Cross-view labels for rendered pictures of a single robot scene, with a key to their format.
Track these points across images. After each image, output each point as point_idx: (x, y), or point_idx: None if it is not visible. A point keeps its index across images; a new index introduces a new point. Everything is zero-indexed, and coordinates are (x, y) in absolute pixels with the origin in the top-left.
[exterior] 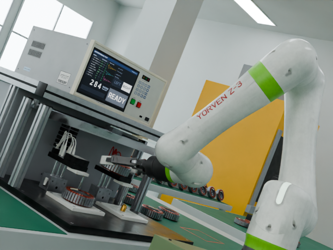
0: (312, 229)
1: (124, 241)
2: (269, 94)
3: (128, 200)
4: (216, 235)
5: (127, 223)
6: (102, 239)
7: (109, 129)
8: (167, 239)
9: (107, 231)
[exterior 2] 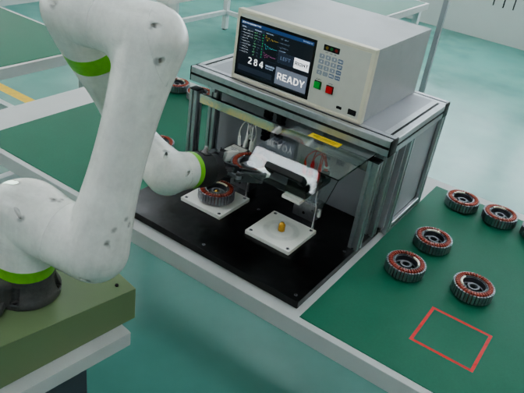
0: (69, 270)
1: (164, 242)
2: (69, 65)
3: (417, 242)
4: None
5: (231, 237)
6: (139, 227)
7: None
8: None
9: (153, 223)
